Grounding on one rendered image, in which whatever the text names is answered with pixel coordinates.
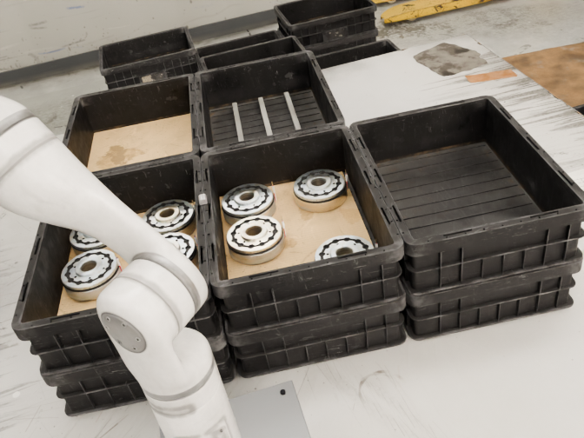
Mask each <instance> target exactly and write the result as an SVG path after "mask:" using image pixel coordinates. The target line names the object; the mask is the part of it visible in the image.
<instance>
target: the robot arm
mask: <svg viewBox="0 0 584 438"><path fill-rule="evenodd" d="M0 206H1V207H3V208H4V209H7V210H8V211H10V212H12V213H15V214H17V215H19V216H23V217H26V218H29V219H32V220H35V221H39V222H45V223H48V224H52V225H56V226H59V227H63V228H66V229H72V230H75V231H78V232H81V233H84V234H85V235H88V236H91V237H93V238H95V239H97V240H98V241H100V242H102V243H103V244H105V245H106V246H108V247H109V248H110V249H112V250H113V251H115V252H116V253H117V254H118V255H119V256H121V257H122V259H123V260H124V261H126V262H127V263H128V264H129V265H128V266H127V267H126V268H125V269H124V270H123V271H122V272H121V273H120V274H119V275H118V276H117V277H116V278H115V279H114V280H113V281H112V282H111V283H110V284H109V285H108V286H107V287H106V288H105V289H104V290H103V291H102V292H101V293H100V294H99V296H98V297H97V299H96V311H97V313H98V316H99V319H100V321H101V323H102V325H103V327H104V329H105V330H106V332H107V334H108V335H109V338H110V339H111V341H112V342H113V343H114V345H115V347H116V349H117V351H118V353H119V355H120V356H121V357H122V359H123V362H124V363H125V365H126V367H127V368H128V369H129V371H130V372H131V374H132V375H133V376H134V377H135V378H136V379H137V380H138V382H139V383H140V385H141V387H142V389H143V392H144V394H145V396H146V398H147V400H148V402H149V405H150V407H151V409H152V411H153V413H154V415H155V417H156V419H157V421H158V424H159V426H160V428H161V430H162V432H163V434H164V436H165V438H242V437H241V434H240V431H239V428H238V426H237V423H236V418H235V417H234V414H233V411H232V408H231V406H230V403H229V399H228V397H227V394H226V391H225V388H224V386H223V383H222V378H221V376H220V374H219V371H218V367H217V366H216V361H215V358H214V356H213V353H212V350H211V347H210V345H209V342H208V341H207V339H206V338H205V337H204V336H203V335H202V334H201V333H200V332H198V331H196V330H194V329H192V328H185V326H186V325H187V323H188V322H189V321H190V320H191V318H192V317H193V316H194V315H195V313H196V312H197V311H198V310H199V309H200V307H201V306H202V305H203V304H204V302H205V301H206V299H207V296H208V287H207V284H206V282H205V280H204V278H203V276H202V274H201V273H200V271H199V270H198V269H197V267H196V266H195V265H194V264H193V263H192V262H191V260H190V259H189V258H188V257H186V256H185V255H184V254H183V253H182V252H181V251H180V250H179V249H178V248H176V247H175V246H174V245H173V244H172V243H171V242H169V241H168V240H167V239H166V238H165V237H163V236H162V235H161V234H160V233H158V232H157V231H156V230H155V229H153V228H152V227H151V226H150V225H148V224H147V223H146V222H145V221H144V220H143V219H142V218H141V217H140V216H138V215H137V214H136V213H135V212H134V211H132V210H131V209H130V208H129V207H128V206H126V205H125V204H124V203H123V202H122V201H120V200H119V199H118V198H117V197H116V196H115V195H114V194H113V193H112V192H111V191H110V190H108V189H107V188H106V187H105V186H104V185H103V184H102V183H101V182H100V181H99V180H98V179H97V178H96V177H95V176H94V175H93V174H92V173H91V172H90V171H89V170H88V169H87V168H86V167H85V166H84V165H83V164H82V163H81V162H80V161H79V160H78V159H77V158H76V157H75V156H74V155H73V154H72V153H71V152H70V151H69V150H68V148H67V147H66V146H65V145H64V144H63V143H62V142H61V141H60V140H59V139H58V138H57V137H56V136H55V135H54V134H53V133H52V132H51V131H50V130H49V129H48V128H47V127H46V126H45V125H44V124H43V123H42V122H41V121H40V120H39V119H38V118H37V117H36V116H35V115H34V114H33V113H32V112H31V111H30V110H29V109H28V108H26V107H25V106H24V105H22V104H21V103H18V102H16V101H14V100H12V99H9V98H7V97H5V96H0Z"/></svg>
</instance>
